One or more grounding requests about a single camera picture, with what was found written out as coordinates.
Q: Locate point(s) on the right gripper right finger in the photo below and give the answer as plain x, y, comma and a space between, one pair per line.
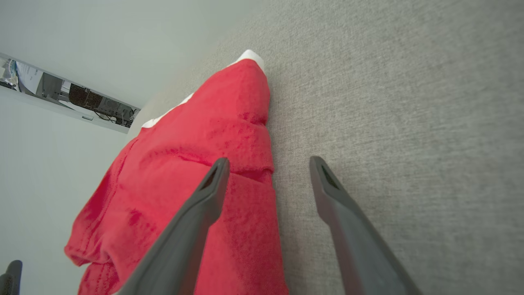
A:
360, 254

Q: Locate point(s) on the red basketball jersey white trim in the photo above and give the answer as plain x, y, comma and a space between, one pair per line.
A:
184, 135

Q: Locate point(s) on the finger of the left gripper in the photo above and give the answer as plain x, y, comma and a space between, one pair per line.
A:
12, 280

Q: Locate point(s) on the white paper sheet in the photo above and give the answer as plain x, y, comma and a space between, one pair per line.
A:
28, 78

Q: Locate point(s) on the grey fabric sofa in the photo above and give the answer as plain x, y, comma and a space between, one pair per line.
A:
409, 123

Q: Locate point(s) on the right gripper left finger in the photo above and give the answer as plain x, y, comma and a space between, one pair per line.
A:
176, 254

